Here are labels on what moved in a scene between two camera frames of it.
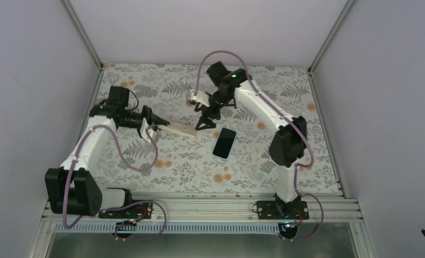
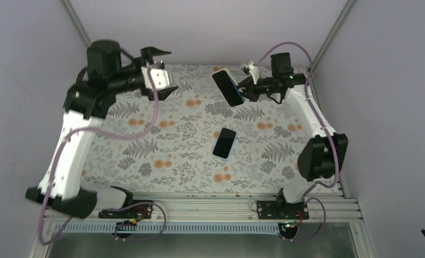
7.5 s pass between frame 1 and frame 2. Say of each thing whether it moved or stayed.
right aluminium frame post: stayed
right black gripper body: moved
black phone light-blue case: stayed
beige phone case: moved
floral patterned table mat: stayed
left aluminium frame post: stayed
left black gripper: moved
